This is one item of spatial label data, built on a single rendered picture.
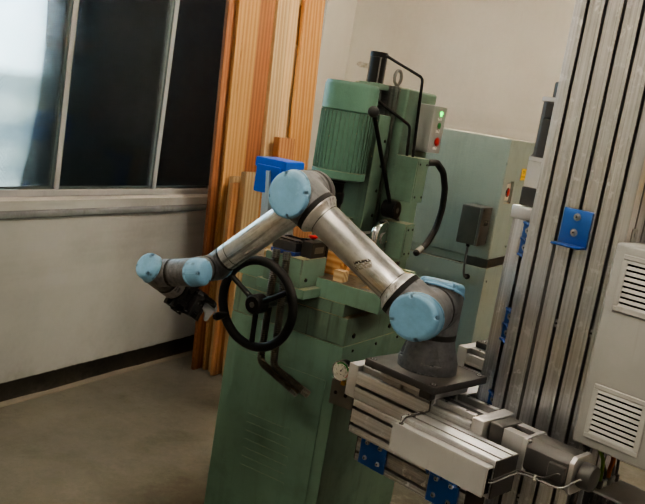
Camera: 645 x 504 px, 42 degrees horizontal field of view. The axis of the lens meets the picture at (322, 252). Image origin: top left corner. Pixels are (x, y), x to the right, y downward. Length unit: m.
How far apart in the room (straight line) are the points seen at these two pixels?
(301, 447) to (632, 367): 1.18
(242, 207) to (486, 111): 1.66
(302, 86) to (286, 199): 2.76
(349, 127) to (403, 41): 2.67
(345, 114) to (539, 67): 2.47
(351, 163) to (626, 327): 1.09
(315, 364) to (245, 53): 2.05
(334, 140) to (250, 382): 0.84
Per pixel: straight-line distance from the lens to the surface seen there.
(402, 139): 2.83
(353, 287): 2.52
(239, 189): 4.15
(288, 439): 2.74
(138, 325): 4.21
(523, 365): 2.13
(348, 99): 2.63
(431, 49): 5.19
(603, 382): 1.99
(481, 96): 5.04
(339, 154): 2.63
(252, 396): 2.79
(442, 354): 2.07
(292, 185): 2.00
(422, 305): 1.90
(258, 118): 4.44
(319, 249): 2.55
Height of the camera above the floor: 1.42
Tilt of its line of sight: 10 degrees down
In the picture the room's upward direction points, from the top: 9 degrees clockwise
